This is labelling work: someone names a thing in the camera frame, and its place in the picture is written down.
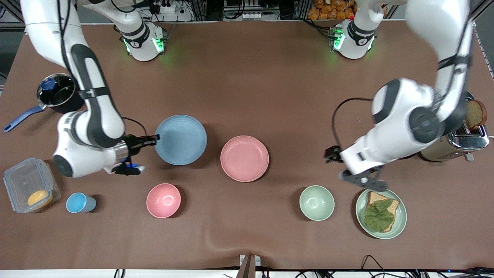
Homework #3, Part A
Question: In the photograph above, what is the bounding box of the blue cup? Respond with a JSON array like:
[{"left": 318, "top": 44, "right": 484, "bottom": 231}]
[{"left": 66, "top": 192, "right": 97, "bottom": 214}]

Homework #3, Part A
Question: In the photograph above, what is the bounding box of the yellow round food piece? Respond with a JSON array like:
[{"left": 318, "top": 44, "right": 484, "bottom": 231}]
[{"left": 27, "top": 190, "right": 53, "bottom": 208}]

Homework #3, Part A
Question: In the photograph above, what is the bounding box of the brown bread slice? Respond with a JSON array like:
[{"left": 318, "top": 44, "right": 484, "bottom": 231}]
[{"left": 465, "top": 99, "right": 488, "bottom": 131}]

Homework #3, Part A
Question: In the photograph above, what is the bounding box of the green plate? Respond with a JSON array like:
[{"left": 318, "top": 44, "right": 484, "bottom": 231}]
[{"left": 355, "top": 188, "right": 408, "bottom": 239}]

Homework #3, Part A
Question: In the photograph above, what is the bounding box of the black pot with blue handle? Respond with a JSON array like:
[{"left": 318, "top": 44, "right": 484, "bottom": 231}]
[{"left": 3, "top": 73, "right": 85, "bottom": 133}]

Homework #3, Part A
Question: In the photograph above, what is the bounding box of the green lettuce leaf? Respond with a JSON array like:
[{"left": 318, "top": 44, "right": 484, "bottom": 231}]
[{"left": 364, "top": 199, "right": 395, "bottom": 233}]

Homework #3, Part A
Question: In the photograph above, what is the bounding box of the toast bread slice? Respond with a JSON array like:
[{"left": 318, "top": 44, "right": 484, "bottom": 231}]
[{"left": 366, "top": 192, "right": 400, "bottom": 232}]

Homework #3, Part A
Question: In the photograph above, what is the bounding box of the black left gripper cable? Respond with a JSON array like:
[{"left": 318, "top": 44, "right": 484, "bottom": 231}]
[{"left": 332, "top": 97, "right": 374, "bottom": 149}]

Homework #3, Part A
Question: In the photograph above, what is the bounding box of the green bowl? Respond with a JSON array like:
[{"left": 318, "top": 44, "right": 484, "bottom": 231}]
[{"left": 299, "top": 185, "right": 335, "bottom": 221}]

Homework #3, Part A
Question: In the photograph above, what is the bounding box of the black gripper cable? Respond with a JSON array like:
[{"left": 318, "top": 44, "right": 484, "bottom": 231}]
[
  {"left": 332, "top": 97, "right": 374, "bottom": 149},
  {"left": 123, "top": 116, "right": 149, "bottom": 136}
]

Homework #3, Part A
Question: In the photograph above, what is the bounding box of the pink plate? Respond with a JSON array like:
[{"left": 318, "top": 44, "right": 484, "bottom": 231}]
[{"left": 220, "top": 136, "right": 269, "bottom": 183}]

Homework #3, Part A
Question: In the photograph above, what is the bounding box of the bag of bread rolls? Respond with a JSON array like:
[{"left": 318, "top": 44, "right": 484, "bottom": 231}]
[{"left": 308, "top": 0, "right": 357, "bottom": 20}]

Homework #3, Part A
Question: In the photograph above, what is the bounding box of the white power strip with plugs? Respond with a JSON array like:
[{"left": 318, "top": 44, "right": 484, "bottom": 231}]
[{"left": 149, "top": 0, "right": 183, "bottom": 14}]

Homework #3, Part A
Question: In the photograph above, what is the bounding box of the clear plastic lidded container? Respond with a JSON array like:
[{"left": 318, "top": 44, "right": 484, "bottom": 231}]
[{"left": 3, "top": 158, "right": 61, "bottom": 214}]

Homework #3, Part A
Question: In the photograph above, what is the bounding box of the silver toaster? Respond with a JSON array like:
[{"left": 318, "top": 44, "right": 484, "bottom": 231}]
[{"left": 419, "top": 91, "right": 490, "bottom": 162}]

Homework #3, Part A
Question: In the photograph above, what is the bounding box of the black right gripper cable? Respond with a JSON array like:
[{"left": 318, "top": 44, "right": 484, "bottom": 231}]
[{"left": 123, "top": 116, "right": 149, "bottom": 136}]

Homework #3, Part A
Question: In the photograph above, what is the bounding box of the black floor cable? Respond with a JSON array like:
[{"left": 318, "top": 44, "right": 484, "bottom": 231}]
[{"left": 361, "top": 255, "right": 387, "bottom": 278}]

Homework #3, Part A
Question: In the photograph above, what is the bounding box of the metal mounting bracket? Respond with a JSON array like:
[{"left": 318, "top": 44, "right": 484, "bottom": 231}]
[{"left": 236, "top": 254, "right": 261, "bottom": 278}]

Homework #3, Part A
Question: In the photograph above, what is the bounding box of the pink bowl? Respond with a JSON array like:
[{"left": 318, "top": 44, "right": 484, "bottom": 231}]
[{"left": 146, "top": 183, "right": 181, "bottom": 219}]

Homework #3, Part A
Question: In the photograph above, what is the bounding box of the blue plate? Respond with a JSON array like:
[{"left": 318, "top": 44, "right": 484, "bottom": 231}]
[{"left": 154, "top": 115, "right": 208, "bottom": 166}]

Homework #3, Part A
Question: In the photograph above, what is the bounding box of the glass lid with blue knob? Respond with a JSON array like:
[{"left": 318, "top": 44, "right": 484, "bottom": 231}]
[{"left": 37, "top": 73, "right": 76, "bottom": 107}]

